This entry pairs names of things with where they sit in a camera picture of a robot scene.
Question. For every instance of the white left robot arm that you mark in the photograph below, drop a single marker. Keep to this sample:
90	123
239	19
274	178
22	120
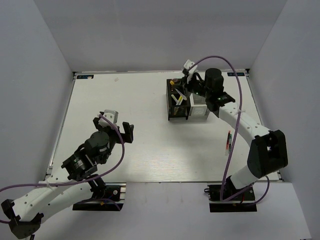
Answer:
74	182

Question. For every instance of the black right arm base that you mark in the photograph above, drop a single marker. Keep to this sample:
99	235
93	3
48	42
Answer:
243	203

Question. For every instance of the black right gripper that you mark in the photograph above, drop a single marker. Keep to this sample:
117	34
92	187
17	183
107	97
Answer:
189	83

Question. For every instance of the clear tube of markers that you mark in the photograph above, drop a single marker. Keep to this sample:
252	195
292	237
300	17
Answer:
175	81

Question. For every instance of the pale yellow capped marker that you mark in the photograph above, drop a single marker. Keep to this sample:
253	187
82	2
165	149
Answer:
174	98

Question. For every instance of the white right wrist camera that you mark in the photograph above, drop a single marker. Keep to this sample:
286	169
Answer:
189	68

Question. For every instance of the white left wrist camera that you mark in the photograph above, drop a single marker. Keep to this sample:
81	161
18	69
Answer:
111	115

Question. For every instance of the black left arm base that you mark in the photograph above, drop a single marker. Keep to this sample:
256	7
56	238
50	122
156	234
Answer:
108	198

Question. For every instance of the black slotted organizer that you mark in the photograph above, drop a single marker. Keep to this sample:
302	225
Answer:
173	110

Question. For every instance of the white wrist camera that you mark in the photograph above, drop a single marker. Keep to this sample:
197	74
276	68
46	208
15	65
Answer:
189	68
111	115

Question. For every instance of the dark logo sticker right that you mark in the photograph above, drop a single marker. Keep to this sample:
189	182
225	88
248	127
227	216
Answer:
239	74

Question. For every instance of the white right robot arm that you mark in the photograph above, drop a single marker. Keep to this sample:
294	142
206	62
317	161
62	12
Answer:
267	148

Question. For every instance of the green capped marker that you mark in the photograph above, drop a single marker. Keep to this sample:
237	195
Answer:
230	145

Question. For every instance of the orange capped marker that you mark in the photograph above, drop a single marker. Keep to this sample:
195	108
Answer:
227	143

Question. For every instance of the dark logo sticker left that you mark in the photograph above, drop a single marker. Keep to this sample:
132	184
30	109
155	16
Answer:
85	76

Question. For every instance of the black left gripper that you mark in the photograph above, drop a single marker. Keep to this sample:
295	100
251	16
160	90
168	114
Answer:
127	137

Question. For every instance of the dark logo sticker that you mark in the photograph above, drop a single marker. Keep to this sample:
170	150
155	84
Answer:
239	74
85	76

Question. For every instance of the white slotted organizer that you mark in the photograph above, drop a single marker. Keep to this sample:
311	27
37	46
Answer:
198	107

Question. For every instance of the yellow capped marker horizontal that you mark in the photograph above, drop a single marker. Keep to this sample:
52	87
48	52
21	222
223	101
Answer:
180	100

